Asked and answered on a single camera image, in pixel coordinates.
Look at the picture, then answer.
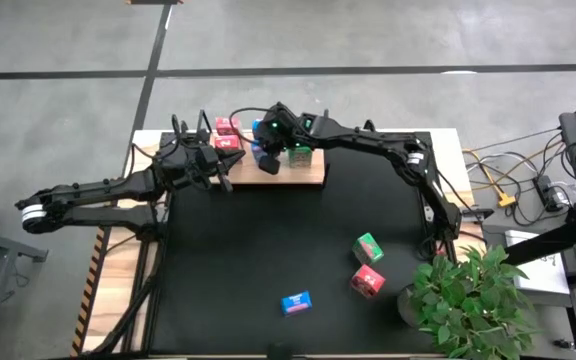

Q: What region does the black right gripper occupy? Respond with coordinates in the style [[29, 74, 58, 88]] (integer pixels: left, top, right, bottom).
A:
[[257, 102, 314, 177]]

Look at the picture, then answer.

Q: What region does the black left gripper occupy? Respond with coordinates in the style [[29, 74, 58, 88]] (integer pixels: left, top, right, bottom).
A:
[[166, 132, 247, 194]]

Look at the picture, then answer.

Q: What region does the red Froot Loops cereal box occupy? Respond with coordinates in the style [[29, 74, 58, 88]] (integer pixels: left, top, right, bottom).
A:
[[211, 133, 243, 151], [215, 116, 243, 137], [350, 263, 387, 300]]

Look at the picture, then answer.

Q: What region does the green Apple Jacks cereal box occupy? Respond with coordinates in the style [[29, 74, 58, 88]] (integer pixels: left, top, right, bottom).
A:
[[351, 232, 385, 266], [287, 146, 314, 170]]

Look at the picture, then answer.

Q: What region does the light wooden shelf board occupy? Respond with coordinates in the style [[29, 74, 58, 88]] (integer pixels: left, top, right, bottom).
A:
[[204, 130, 327, 185]]

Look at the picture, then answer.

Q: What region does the black table mat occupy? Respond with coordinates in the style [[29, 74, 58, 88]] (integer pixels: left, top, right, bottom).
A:
[[147, 137, 439, 356]]

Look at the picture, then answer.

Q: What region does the dark plant pot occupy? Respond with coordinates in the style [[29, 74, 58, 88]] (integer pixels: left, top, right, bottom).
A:
[[395, 282, 422, 329]]

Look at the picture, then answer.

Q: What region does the green leafy plant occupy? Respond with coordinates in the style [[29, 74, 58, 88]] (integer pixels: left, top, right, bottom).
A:
[[407, 244, 543, 360]]

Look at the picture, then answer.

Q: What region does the black power adapter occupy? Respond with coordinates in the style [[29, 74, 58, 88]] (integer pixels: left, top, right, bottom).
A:
[[535, 174, 562, 211]]

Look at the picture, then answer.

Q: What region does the white paper sheet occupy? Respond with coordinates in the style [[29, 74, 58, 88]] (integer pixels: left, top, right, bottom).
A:
[[505, 234, 572, 296]]

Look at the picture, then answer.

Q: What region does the black metal shelf frame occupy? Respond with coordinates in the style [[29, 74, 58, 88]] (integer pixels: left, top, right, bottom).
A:
[[190, 108, 332, 187]]

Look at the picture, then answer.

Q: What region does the black diagonal frame strut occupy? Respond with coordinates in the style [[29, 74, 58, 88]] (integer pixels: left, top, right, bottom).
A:
[[503, 199, 576, 267], [85, 282, 153, 357]]

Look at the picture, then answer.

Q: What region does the yellow cable with connector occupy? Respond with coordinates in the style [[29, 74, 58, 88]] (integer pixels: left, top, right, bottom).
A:
[[465, 149, 518, 209]]

